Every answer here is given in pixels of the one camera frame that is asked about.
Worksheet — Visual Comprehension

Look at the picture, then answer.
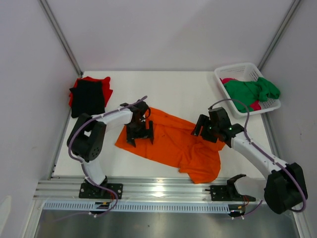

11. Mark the green t shirt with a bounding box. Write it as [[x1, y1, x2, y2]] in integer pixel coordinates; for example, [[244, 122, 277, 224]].
[[221, 77, 280, 112]]

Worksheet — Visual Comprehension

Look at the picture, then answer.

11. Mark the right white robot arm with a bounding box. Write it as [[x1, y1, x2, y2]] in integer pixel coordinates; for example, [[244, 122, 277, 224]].
[[192, 107, 308, 214]]

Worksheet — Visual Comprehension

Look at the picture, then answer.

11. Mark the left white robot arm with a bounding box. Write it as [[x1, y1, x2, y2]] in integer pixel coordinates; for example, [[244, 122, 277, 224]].
[[66, 98, 154, 198]]

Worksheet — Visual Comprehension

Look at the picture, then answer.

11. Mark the red folded t shirt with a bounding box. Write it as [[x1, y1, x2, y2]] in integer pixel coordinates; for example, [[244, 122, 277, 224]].
[[73, 76, 113, 107]]

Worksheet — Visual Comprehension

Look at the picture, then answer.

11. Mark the white slotted cable duct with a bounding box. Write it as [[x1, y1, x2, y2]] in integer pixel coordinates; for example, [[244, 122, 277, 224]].
[[43, 200, 230, 214]]

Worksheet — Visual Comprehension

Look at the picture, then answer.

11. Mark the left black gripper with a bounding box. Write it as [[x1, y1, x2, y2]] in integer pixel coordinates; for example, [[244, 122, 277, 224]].
[[127, 120, 153, 148]]

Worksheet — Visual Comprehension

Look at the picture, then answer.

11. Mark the orange t shirt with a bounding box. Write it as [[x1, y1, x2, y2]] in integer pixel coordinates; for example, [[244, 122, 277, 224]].
[[115, 108, 225, 184]]

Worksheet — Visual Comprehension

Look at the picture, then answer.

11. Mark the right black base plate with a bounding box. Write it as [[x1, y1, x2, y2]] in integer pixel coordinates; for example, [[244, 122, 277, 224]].
[[206, 174, 256, 202]]

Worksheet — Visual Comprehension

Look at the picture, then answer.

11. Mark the aluminium mounting rail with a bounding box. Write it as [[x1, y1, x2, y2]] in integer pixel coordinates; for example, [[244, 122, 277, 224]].
[[33, 176, 303, 205]]

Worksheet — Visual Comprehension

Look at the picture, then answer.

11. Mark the black folded t shirt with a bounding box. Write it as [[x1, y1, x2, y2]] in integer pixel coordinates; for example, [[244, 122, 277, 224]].
[[69, 80, 105, 118]]

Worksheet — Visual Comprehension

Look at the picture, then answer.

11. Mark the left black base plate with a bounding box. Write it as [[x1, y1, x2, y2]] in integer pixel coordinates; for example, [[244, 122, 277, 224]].
[[78, 177, 123, 199]]

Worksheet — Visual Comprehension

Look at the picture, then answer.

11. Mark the white plastic basket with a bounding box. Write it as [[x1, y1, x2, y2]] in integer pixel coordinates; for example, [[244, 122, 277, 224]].
[[214, 62, 281, 116]]

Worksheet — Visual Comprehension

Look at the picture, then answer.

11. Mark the pink t shirt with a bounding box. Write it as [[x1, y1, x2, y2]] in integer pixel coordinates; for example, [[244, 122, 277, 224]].
[[221, 78, 261, 112]]

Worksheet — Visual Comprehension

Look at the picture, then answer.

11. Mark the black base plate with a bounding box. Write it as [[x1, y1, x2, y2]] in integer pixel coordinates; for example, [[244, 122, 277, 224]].
[[78, 177, 123, 199], [206, 174, 256, 202]]

